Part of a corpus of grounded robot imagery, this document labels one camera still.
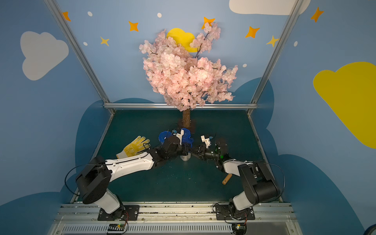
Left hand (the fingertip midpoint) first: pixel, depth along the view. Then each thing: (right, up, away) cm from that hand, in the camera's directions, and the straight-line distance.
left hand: (192, 144), depth 83 cm
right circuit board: (+24, -42, -10) cm, 49 cm away
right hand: (0, -3, 0) cm, 3 cm away
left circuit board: (-39, -40, -11) cm, 57 cm away
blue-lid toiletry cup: (-4, -9, +7) cm, 13 cm away
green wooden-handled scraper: (+20, -21, 0) cm, 29 cm away
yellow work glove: (-37, -3, +17) cm, 41 cm away
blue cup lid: (-3, +4, +5) cm, 7 cm away
